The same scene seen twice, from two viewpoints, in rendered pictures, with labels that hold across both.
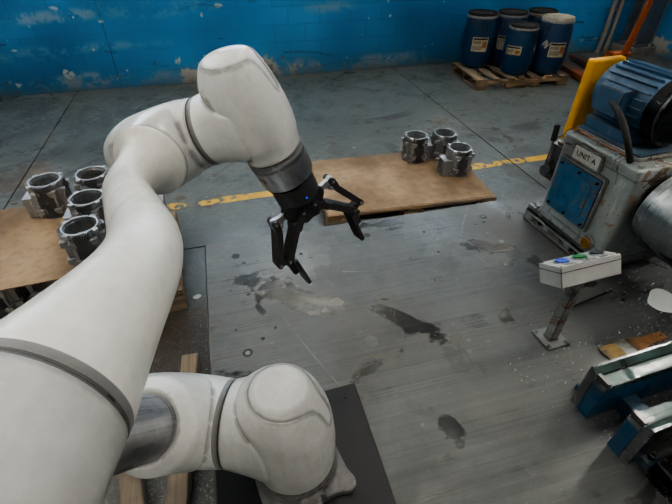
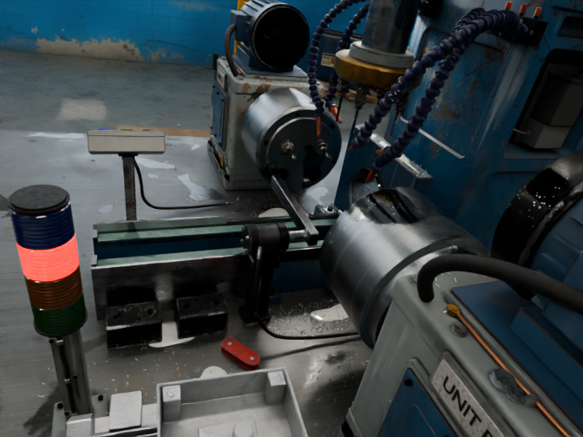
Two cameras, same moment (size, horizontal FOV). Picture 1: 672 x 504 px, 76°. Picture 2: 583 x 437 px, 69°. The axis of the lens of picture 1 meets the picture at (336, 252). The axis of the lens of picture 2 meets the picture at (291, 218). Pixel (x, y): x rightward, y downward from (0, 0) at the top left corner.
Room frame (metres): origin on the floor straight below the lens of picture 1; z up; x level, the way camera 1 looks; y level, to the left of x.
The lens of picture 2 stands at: (-0.22, -0.88, 1.48)
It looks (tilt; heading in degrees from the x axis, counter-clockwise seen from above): 31 degrees down; 353
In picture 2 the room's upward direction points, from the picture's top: 10 degrees clockwise
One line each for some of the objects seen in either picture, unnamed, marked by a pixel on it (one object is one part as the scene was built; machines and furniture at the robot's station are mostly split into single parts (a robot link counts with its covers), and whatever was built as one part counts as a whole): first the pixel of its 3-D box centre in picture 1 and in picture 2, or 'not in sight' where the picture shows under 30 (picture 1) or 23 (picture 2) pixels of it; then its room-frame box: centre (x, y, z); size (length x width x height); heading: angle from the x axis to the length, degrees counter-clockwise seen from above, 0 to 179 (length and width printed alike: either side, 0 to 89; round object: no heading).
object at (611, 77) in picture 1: (611, 137); (252, 67); (1.25, -0.85, 1.16); 0.33 x 0.26 x 0.42; 18
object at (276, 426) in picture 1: (282, 422); not in sight; (0.40, 0.09, 1.00); 0.18 x 0.16 x 0.22; 84
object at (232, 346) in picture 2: not in sight; (239, 354); (0.35, -0.90, 0.81); 0.09 x 0.03 x 0.02; 55
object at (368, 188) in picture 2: not in sight; (364, 197); (0.68, -1.16, 1.01); 0.15 x 0.02 x 0.15; 18
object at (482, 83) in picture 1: (513, 46); (359, 67); (5.73, -2.21, 0.37); 1.20 x 0.80 x 0.74; 100
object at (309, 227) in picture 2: not in sight; (291, 206); (0.59, -0.98, 1.01); 0.26 x 0.04 x 0.03; 18
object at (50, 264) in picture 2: not in sight; (49, 251); (0.20, -0.65, 1.14); 0.06 x 0.06 x 0.04
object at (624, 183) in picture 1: (608, 190); (259, 120); (1.22, -0.89, 0.99); 0.35 x 0.31 x 0.37; 18
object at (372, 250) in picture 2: not in sight; (412, 282); (0.33, -1.17, 1.04); 0.41 x 0.25 x 0.25; 18
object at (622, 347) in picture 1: (634, 345); not in sight; (0.73, -0.79, 0.80); 0.21 x 0.05 x 0.01; 110
